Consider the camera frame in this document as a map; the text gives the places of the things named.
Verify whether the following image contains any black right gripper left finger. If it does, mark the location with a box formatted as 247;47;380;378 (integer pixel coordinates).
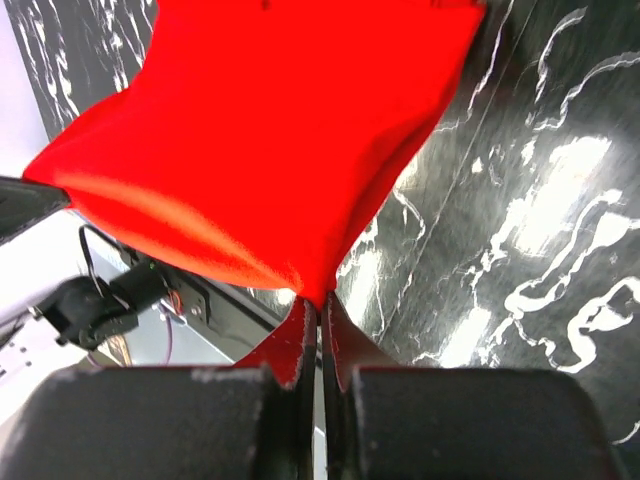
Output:
1;299;317;479

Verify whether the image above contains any red t shirt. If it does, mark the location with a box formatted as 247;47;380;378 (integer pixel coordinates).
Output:
22;0;487;309

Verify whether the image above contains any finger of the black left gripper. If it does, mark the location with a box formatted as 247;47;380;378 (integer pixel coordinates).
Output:
0;177;70;238

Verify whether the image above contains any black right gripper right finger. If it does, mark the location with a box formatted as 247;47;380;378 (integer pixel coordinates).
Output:
321;295;626;479

